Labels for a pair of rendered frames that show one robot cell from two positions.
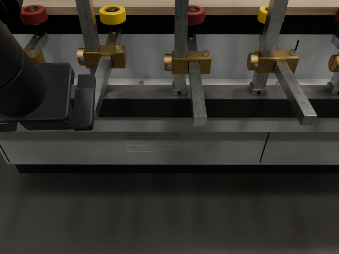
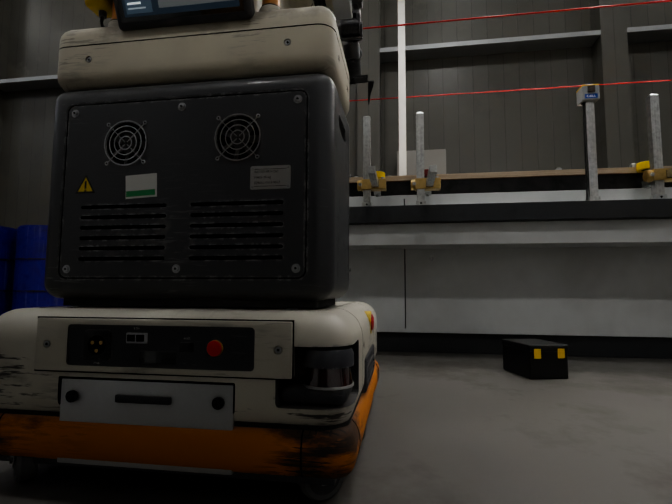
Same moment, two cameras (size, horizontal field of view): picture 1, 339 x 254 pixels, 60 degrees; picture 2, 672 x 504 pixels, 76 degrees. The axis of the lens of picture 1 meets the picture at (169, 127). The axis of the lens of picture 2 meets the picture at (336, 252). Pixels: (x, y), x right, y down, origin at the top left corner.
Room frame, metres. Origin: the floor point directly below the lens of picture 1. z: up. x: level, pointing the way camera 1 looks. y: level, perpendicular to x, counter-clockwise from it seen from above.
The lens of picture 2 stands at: (-1.23, -0.44, 0.31)
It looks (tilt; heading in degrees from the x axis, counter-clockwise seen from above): 5 degrees up; 9
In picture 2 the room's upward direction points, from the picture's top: straight up
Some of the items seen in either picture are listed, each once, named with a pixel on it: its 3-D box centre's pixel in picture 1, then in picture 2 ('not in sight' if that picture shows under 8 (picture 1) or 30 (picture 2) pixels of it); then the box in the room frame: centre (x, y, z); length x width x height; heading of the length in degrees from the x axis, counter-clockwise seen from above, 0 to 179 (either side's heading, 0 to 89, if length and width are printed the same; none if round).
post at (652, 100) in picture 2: not in sight; (655, 148); (0.77, -1.53, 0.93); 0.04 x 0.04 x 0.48; 0
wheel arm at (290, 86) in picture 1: (282, 71); (374, 183); (0.72, -0.32, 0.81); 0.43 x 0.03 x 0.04; 0
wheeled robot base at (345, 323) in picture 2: not in sight; (231, 358); (-0.30, -0.06, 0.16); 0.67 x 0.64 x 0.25; 0
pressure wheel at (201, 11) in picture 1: (191, 25); not in sight; (0.92, -0.07, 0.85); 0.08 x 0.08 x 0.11
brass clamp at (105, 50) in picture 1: (102, 56); not in sight; (0.78, 0.20, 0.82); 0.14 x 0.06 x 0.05; 90
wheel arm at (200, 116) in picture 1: (194, 72); not in sight; (0.73, -0.07, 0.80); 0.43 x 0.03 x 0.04; 0
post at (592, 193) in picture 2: not in sight; (589, 151); (0.77, -1.27, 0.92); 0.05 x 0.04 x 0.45; 90
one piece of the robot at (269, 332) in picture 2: not in sight; (160, 346); (-0.62, -0.08, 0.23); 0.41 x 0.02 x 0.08; 90
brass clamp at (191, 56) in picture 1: (187, 62); not in sight; (0.77, -0.05, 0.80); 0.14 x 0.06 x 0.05; 90
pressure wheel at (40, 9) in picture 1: (37, 25); not in sight; (0.92, 0.43, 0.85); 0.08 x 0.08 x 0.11
